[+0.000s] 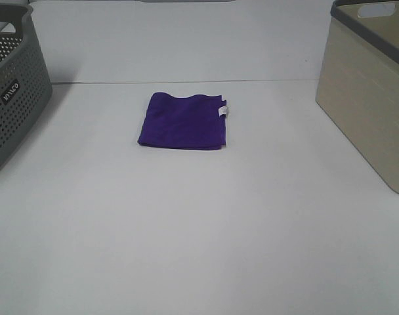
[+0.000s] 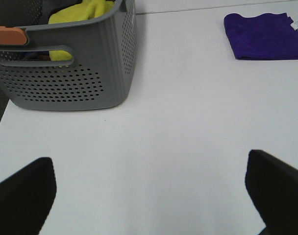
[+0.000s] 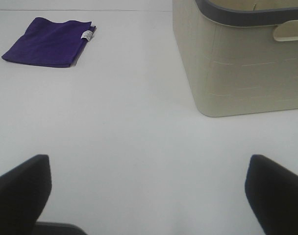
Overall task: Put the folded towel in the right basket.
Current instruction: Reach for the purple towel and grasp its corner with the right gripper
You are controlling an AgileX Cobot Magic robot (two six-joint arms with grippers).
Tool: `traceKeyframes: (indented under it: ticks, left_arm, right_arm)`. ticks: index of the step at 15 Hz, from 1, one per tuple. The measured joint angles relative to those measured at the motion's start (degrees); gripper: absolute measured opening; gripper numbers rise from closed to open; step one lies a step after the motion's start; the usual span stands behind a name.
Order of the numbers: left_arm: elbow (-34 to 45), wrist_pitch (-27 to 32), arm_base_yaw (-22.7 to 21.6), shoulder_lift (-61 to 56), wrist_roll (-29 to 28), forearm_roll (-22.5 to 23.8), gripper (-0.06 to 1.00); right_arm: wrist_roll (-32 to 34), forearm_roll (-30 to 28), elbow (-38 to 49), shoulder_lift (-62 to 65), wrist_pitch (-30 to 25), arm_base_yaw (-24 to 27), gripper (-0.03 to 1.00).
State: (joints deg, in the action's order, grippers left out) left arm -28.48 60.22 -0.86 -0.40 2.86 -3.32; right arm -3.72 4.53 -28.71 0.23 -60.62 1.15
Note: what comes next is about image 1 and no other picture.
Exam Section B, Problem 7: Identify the purple towel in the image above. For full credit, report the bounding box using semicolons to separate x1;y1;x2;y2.
138;92;227;150

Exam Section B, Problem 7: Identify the beige plastic storage bin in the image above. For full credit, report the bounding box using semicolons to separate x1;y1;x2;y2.
316;1;399;194

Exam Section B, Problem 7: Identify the white towel care label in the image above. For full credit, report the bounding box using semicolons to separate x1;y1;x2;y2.
218;105;229;116

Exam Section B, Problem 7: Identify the grey perforated plastic basket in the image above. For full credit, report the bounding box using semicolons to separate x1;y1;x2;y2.
0;3;53;169

